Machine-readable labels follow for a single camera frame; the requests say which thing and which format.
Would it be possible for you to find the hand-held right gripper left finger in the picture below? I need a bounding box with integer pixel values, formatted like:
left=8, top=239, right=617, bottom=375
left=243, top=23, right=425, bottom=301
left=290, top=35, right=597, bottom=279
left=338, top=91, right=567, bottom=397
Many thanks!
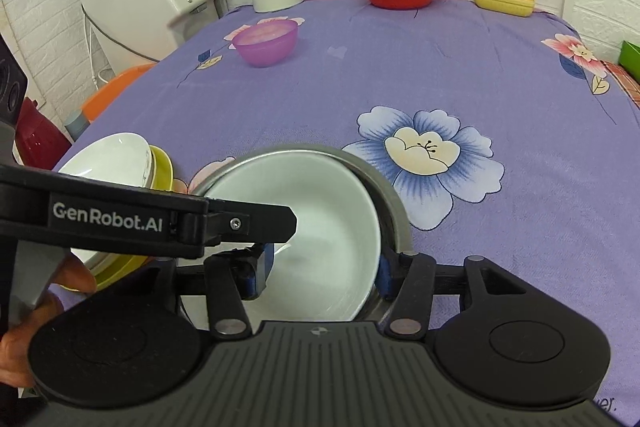
left=150, top=244, right=276, bottom=339

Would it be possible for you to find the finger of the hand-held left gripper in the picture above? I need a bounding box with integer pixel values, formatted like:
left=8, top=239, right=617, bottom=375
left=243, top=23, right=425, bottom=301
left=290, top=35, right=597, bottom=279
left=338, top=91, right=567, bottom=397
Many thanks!
left=172, top=205, right=298, bottom=250

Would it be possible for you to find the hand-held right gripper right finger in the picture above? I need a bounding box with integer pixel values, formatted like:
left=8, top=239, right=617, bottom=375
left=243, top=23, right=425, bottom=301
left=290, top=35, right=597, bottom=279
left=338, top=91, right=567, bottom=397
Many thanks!
left=377, top=251, right=531, bottom=339

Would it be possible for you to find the white plate with grey rim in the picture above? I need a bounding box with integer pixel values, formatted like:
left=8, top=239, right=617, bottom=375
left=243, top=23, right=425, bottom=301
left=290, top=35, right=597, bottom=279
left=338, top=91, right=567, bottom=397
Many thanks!
left=57, top=133, right=152, bottom=279

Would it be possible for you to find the stainless steel bowl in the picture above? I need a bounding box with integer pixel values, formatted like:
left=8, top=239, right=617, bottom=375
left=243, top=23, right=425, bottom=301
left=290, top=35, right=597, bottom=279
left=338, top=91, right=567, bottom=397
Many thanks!
left=189, top=144, right=414, bottom=333

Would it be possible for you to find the white plate with flower print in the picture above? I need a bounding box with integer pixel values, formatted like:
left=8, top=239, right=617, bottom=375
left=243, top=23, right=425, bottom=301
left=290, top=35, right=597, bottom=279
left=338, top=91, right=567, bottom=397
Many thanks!
left=140, top=146, right=158, bottom=192

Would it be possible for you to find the yellow plastic plate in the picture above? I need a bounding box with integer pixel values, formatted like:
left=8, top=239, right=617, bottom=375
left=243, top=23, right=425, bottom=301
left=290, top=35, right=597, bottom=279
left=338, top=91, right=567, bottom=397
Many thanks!
left=92, top=146, right=175, bottom=294

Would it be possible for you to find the white bowl with red pattern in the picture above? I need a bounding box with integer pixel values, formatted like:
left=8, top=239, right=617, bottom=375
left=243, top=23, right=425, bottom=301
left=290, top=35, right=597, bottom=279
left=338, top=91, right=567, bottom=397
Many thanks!
left=192, top=154, right=383, bottom=324

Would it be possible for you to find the person's left hand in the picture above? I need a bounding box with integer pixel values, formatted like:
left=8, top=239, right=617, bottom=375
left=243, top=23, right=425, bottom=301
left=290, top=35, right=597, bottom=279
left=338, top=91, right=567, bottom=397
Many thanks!
left=0, top=254, right=97, bottom=389

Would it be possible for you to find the grey cylindrical bottle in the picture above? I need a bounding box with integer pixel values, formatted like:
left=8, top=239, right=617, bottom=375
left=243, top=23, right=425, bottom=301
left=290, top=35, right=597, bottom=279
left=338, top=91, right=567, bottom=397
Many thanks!
left=64, top=109, right=92, bottom=144

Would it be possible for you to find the orange plastic basin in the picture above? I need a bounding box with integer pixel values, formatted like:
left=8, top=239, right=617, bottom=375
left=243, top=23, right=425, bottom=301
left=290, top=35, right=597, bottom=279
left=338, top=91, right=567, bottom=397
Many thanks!
left=81, top=63, right=157, bottom=124

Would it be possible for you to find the purple plastic bowl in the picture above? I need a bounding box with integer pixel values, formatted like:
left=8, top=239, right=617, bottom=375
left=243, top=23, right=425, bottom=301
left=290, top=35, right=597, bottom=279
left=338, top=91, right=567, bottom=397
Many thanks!
left=233, top=19, right=299, bottom=68

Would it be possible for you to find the white water dispenser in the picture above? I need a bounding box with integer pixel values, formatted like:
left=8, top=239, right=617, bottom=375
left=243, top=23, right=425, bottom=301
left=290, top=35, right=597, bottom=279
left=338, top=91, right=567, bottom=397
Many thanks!
left=80, top=0, right=226, bottom=78

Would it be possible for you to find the purple floral tablecloth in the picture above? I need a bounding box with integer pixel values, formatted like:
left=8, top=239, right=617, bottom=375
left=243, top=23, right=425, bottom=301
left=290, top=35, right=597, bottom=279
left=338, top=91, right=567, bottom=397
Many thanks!
left=47, top=0, right=640, bottom=408

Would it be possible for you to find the plaid patterned cloth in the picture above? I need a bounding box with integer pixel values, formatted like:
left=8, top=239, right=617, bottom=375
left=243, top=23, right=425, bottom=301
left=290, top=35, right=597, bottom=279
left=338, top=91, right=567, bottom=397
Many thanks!
left=599, top=59, right=640, bottom=108

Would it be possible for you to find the green box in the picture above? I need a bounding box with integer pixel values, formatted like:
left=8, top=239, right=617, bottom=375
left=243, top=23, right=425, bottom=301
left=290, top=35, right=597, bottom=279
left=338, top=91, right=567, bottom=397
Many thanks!
left=618, top=40, right=640, bottom=78

